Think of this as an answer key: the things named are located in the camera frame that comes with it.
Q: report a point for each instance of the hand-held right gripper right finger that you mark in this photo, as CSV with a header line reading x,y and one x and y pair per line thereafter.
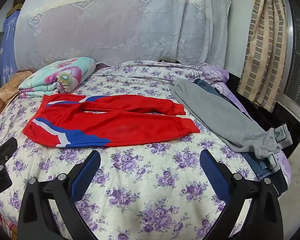
x,y
215,173

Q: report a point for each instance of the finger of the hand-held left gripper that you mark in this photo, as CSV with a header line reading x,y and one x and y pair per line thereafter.
x,y
5,148

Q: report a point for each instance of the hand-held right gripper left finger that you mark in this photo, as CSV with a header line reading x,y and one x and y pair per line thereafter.
x,y
86,173

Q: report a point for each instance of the red pants with blue stripe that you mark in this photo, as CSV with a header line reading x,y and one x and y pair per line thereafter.
x,y
110,125

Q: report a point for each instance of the blue jeans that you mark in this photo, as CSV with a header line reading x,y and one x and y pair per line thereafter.
x,y
261,166

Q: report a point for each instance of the orange cloth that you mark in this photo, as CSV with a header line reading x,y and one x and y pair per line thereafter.
x,y
5,93

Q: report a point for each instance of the grey sweatpants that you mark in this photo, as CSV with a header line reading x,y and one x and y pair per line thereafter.
x,y
222,120

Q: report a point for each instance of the purple floral bedspread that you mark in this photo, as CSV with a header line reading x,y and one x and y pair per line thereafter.
x,y
145,187

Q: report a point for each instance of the dark navy cloth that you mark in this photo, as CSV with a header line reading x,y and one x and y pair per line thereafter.
x,y
280,177

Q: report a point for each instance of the folded floral blanket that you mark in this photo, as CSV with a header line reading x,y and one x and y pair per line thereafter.
x,y
62,76

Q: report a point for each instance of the blue printed board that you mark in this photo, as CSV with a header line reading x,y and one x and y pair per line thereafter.
x,y
10,45

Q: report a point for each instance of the beige brick-pattern curtain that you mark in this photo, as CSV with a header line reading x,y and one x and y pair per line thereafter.
x,y
263,50

